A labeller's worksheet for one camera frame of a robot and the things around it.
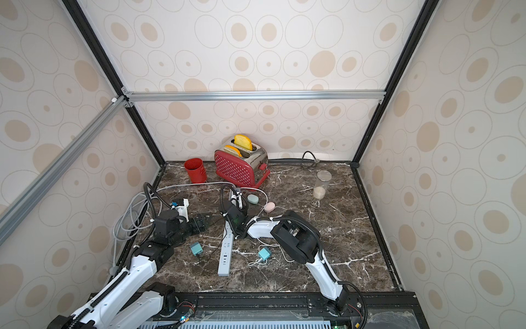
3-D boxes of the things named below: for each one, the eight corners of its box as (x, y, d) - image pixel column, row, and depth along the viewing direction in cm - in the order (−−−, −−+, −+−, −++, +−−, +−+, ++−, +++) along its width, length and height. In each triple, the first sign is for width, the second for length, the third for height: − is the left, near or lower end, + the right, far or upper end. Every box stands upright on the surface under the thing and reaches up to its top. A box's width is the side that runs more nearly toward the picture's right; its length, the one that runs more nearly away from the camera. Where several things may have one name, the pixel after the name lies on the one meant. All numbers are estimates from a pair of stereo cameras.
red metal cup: (187, 184, 113) (181, 170, 104) (192, 170, 119) (186, 156, 110) (206, 184, 113) (201, 170, 104) (209, 170, 119) (205, 156, 110)
